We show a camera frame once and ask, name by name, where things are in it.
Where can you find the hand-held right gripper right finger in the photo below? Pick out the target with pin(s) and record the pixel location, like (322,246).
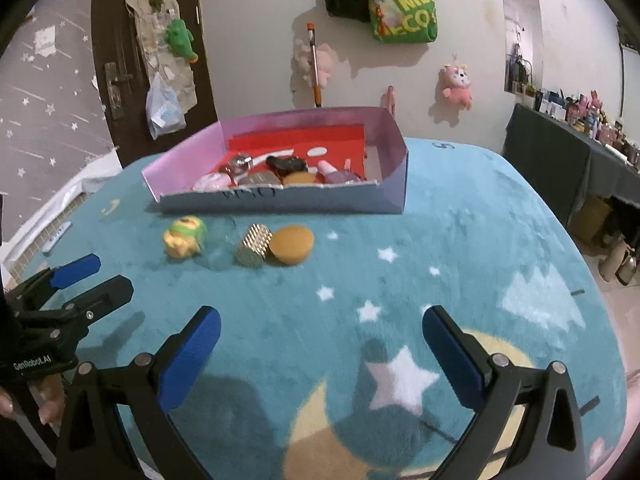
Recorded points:
(452,360)

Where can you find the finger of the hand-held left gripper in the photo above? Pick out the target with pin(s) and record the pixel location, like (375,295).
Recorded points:
(75,270)
(102,297)

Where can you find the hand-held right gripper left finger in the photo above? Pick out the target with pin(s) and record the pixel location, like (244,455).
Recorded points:
(190,360)

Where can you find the amber round soap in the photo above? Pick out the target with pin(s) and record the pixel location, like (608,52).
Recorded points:
(300,178)
(292,245)

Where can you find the dark nail polish bottle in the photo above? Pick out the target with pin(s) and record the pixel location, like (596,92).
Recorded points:
(286,164)

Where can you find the pink nail polish bottle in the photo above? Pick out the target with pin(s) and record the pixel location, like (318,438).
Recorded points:
(336,174)

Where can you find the pink cardboard box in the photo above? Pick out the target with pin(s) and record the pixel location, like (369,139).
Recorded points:
(390,140)

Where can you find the person's left hand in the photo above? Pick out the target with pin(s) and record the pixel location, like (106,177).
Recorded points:
(50,405)

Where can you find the white remote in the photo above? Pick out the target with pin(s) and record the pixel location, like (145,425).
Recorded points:
(57,235)

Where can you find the teal star print blanket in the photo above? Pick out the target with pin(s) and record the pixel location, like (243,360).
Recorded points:
(450,270)

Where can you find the white sheet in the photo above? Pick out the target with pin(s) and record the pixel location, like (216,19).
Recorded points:
(85,175)

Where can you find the yellow green squishy toy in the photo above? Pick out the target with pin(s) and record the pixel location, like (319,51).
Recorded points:
(185,237)

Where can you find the clear glass cup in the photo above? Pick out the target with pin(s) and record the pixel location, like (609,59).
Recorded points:
(220,250)

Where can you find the rhinestone studded cylinder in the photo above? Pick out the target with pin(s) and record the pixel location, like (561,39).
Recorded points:
(254,245)

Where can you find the clear plastic bag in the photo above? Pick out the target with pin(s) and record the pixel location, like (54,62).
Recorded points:
(162,105)

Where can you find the dark cloth covered table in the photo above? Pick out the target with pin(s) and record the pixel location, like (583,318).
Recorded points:
(565,160)

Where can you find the dark wooden door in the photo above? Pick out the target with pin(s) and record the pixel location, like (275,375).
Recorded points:
(107,25)

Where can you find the green plush toy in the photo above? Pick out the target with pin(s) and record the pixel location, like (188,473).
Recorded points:
(181,40)

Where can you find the hanging fabric organizer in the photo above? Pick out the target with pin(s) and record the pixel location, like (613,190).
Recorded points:
(155,25)

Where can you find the pink plush doll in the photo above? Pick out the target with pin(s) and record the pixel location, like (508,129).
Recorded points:
(457,85)

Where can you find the stick with orange tip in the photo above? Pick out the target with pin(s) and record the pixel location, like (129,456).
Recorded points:
(315,65)

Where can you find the pale pink plush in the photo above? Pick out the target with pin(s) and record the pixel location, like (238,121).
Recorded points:
(325,67)

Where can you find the green tote bag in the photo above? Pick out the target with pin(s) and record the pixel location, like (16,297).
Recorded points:
(407,15)

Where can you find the wall mirror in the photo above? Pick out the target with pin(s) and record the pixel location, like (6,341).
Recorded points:
(522,30)

